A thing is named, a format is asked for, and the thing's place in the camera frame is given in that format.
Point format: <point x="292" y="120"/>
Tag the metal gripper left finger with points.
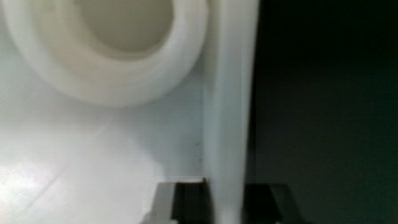
<point x="182" y="203"/>

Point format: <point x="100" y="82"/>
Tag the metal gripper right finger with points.
<point x="271" y="207"/>

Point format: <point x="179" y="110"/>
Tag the white square tabletop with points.
<point x="125" y="96"/>

